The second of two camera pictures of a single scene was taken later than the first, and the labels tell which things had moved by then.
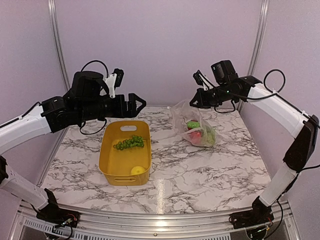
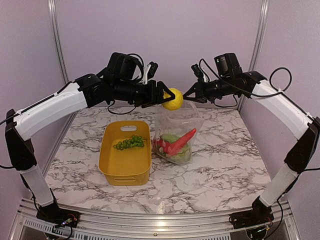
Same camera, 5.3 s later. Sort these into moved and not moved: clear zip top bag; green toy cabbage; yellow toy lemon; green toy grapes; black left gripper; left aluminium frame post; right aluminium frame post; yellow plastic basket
Moved: green toy cabbage; clear zip top bag; yellow toy lemon; black left gripper
Not moved: right aluminium frame post; left aluminium frame post; yellow plastic basket; green toy grapes
